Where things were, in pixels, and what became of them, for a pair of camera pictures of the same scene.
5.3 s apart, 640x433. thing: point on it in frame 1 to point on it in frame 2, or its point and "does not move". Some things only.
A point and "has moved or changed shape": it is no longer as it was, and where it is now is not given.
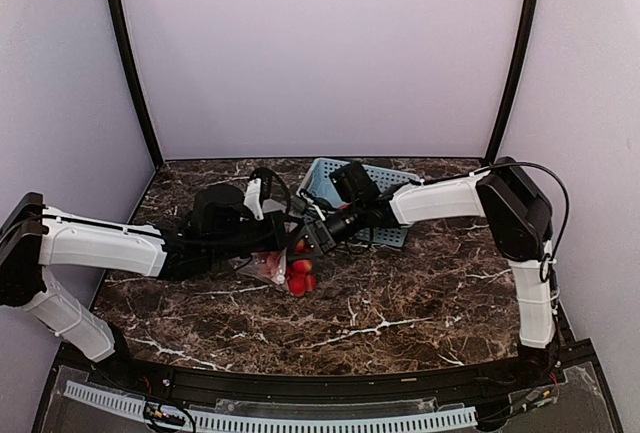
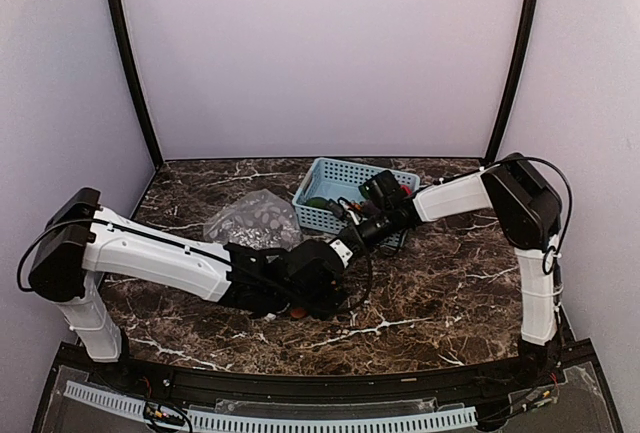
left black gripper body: (271, 242) to (322, 308)
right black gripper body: (325, 234) to (356, 239)
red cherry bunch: (300, 272) has moved or changed shape
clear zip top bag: (270, 265) has moved or changed shape
